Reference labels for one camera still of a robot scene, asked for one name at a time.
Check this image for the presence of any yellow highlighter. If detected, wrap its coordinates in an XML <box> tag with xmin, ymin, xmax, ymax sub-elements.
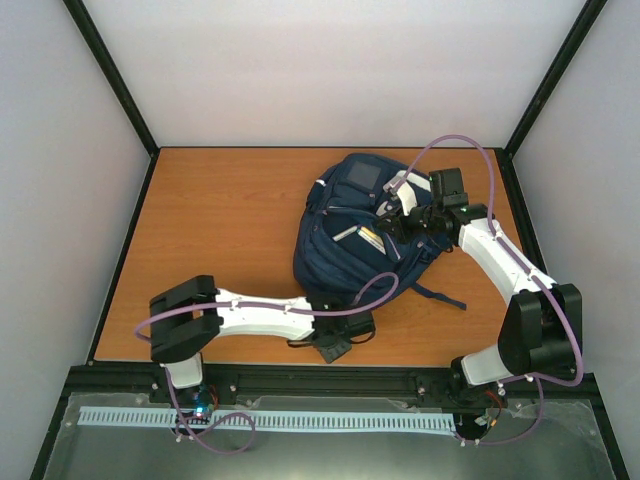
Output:
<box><xmin>358</xmin><ymin>226</ymin><xmax>386</xmax><ymax>255</ymax></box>

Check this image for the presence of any navy blue backpack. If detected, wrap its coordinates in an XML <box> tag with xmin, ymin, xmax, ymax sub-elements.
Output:
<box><xmin>293</xmin><ymin>152</ymin><xmax>467</xmax><ymax>310</ymax></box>

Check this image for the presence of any purple-capped white marker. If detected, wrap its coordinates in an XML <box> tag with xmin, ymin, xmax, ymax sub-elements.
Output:
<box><xmin>332</xmin><ymin>225</ymin><xmax>359</xmax><ymax>242</ymax></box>

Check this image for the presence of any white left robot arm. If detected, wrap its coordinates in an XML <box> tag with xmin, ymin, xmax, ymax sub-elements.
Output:
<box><xmin>148</xmin><ymin>275</ymin><xmax>376</xmax><ymax>403</ymax></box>

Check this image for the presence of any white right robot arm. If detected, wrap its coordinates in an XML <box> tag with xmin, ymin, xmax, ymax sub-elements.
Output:
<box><xmin>378</xmin><ymin>168</ymin><xmax>584</xmax><ymax>393</ymax></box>

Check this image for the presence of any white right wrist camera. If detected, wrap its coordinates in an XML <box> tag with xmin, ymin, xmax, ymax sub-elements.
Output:
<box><xmin>383</xmin><ymin>170</ymin><xmax>418</xmax><ymax>216</ymax></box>

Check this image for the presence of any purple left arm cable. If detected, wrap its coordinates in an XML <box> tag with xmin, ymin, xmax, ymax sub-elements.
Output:
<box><xmin>134</xmin><ymin>272</ymin><xmax>401</xmax><ymax>455</ymax></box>

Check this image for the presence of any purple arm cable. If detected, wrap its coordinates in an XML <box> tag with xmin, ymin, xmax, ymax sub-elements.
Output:
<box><xmin>397</xmin><ymin>133</ymin><xmax>585</xmax><ymax>447</ymax></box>
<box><xmin>134</xmin><ymin>272</ymin><xmax>401</xmax><ymax>455</ymax></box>

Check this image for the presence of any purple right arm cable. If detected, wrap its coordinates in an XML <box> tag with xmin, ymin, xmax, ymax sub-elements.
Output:
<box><xmin>397</xmin><ymin>133</ymin><xmax>585</xmax><ymax>447</ymax></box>

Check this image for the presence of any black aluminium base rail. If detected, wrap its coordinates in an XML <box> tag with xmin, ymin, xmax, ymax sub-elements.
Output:
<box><xmin>64</xmin><ymin>363</ymin><xmax>599</xmax><ymax>409</ymax></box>

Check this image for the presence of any light blue slotted cable duct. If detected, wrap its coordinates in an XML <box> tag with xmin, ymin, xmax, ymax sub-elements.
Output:
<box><xmin>77</xmin><ymin>406</ymin><xmax>455</xmax><ymax>435</ymax></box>

